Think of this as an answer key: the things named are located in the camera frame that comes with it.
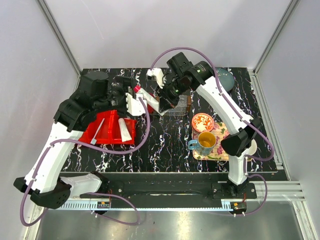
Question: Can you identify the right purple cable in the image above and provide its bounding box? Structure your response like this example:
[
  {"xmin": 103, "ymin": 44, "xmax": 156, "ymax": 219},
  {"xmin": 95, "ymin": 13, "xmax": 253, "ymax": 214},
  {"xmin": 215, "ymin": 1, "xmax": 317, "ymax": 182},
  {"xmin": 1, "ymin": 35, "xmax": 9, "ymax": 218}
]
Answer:
[{"xmin": 149, "ymin": 47, "xmax": 275, "ymax": 217}]

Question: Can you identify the white small bowl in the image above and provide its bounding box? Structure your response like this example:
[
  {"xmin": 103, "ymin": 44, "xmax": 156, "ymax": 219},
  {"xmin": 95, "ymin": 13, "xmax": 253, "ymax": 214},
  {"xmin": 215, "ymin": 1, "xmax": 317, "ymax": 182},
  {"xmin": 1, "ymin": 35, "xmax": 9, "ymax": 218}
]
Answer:
[{"xmin": 247, "ymin": 139, "xmax": 258, "ymax": 156}]

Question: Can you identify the floral rectangular tray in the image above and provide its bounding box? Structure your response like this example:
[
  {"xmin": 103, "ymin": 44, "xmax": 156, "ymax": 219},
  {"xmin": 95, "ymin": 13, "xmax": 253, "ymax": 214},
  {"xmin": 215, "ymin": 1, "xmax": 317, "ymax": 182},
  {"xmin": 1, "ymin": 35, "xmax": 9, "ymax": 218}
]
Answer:
[{"xmin": 192, "ymin": 122, "xmax": 229, "ymax": 161}]

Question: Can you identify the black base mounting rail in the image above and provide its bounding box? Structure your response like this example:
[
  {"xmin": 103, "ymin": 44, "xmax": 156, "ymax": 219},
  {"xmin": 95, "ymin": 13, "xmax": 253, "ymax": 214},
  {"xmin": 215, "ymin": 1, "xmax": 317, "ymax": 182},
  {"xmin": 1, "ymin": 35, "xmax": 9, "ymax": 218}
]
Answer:
[{"xmin": 74, "ymin": 171, "xmax": 258, "ymax": 208}]

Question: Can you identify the teal ceramic plate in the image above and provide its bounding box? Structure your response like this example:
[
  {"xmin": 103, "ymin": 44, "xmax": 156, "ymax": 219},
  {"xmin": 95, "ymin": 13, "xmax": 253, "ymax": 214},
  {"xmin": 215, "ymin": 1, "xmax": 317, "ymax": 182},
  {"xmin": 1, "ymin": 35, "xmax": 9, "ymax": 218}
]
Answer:
[{"xmin": 216, "ymin": 68, "xmax": 235, "ymax": 92}]

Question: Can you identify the white toothbrush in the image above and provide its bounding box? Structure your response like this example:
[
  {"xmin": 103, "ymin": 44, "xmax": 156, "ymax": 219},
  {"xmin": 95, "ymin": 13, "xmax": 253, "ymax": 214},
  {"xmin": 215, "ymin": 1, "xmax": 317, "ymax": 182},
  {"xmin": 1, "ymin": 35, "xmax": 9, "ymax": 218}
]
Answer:
[{"xmin": 90, "ymin": 118, "xmax": 105, "ymax": 145}]

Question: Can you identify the orange floral bowl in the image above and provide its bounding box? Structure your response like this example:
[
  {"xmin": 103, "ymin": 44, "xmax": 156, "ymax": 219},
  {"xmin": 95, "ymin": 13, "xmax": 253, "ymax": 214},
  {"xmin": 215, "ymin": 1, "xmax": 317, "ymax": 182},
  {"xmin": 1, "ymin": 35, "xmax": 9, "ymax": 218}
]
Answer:
[{"xmin": 191, "ymin": 113, "xmax": 215, "ymax": 133}]

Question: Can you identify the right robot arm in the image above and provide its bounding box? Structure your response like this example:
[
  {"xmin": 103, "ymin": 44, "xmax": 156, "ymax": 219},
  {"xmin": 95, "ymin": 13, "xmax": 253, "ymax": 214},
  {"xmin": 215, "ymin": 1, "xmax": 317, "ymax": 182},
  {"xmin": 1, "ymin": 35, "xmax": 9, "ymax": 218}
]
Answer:
[{"xmin": 149, "ymin": 52, "xmax": 261, "ymax": 198}]

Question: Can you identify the blue mug yellow inside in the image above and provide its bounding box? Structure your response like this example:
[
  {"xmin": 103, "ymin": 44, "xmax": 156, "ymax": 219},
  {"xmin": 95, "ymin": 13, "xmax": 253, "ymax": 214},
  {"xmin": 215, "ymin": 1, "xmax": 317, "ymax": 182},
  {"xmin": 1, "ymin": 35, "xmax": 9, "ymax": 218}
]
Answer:
[{"xmin": 187, "ymin": 131, "xmax": 217, "ymax": 156}]

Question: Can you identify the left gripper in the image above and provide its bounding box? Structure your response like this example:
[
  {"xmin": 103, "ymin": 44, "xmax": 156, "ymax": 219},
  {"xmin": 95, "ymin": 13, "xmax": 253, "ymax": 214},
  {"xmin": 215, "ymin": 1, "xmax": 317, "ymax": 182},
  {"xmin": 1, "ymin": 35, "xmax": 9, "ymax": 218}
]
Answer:
[{"xmin": 94, "ymin": 76, "xmax": 137, "ymax": 117}]

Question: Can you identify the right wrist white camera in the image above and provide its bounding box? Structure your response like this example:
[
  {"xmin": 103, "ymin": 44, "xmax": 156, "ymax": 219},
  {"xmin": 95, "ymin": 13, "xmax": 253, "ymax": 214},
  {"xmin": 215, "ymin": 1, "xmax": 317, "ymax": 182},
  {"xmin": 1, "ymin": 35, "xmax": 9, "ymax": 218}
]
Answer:
[{"xmin": 146, "ymin": 68, "xmax": 164, "ymax": 89}]

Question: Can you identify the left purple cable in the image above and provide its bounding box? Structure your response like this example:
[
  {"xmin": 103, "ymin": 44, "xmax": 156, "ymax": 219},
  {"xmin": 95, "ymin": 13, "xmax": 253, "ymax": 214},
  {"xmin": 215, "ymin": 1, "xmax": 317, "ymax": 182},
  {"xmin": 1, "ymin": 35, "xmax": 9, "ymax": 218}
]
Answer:
[{"xmin": 19, "ymin": 97, "xmax": 151, "ymax": 227}]

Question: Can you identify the white toothpaste tube red cap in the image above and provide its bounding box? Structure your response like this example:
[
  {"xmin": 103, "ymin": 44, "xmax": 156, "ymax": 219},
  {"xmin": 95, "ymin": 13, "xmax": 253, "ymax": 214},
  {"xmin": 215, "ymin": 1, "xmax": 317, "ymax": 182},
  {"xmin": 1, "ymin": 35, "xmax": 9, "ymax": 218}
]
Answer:
[{"xmin": 133, "ymin": 85, "xmax": 159, "ymax": 112}]

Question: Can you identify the red plastic organizer bin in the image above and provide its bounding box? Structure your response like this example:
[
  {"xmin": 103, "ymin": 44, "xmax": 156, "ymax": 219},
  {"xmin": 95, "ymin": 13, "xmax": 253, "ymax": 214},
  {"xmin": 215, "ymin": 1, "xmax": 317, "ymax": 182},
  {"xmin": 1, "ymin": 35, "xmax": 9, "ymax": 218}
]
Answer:
[{"xmin": 79, "ymin": 110, "xmax": 137, "ymax": 145}]

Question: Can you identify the purple cable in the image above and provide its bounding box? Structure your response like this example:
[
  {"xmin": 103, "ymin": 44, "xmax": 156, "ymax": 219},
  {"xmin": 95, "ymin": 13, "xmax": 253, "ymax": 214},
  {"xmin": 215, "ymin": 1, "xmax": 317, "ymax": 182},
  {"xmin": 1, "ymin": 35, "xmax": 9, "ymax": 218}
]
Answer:
[
  {"xmin": 19, "ymin": 97, "xmax": 151, "ymax": 227},
  {"xmin": 149, "ymin": 47, "xmax": 275, "ymax": 217}
]

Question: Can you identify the red cup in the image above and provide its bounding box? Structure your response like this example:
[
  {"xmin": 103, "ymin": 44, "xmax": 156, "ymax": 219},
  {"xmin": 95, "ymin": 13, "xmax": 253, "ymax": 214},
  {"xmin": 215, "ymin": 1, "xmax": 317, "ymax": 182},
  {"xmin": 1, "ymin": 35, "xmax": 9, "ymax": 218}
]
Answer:
[{"xmin": 147, "ymin": 105, "xmax": 155, "ymax": 114}]

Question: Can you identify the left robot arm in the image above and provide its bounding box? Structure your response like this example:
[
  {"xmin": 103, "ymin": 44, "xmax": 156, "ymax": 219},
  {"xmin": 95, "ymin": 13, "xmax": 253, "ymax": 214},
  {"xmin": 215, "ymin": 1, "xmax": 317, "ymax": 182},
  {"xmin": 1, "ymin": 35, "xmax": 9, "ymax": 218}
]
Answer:
[{"xmin": 13, "ymin": 71, "xmax": 135, "ymax": 209}]

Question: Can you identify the white toothpaste tube black cap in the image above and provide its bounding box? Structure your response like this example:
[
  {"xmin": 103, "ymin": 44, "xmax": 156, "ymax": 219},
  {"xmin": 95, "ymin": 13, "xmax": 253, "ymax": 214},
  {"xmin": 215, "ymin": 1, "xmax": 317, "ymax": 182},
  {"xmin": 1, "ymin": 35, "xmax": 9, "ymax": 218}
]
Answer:
[{"xmin": 118, "ymin": 118, "xmax": 132, "ymax": 142}]

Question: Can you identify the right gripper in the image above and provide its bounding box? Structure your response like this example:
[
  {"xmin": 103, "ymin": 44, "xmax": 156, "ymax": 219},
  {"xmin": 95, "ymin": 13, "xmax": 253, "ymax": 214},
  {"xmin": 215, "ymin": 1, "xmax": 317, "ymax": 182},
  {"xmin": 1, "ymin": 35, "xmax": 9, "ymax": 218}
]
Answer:
[{"xmin": 154, "ymin": 75, "xmax": 191, "ymax": 113}]

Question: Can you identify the clear acrylic toothbrush holder rack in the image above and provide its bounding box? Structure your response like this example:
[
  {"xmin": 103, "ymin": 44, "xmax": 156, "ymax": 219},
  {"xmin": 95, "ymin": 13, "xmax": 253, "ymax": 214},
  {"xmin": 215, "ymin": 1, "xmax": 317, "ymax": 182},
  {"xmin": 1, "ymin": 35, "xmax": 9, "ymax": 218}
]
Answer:
[{"xmin": 161, "ymin": 95, "xmax": 192, "ymax": 116}]

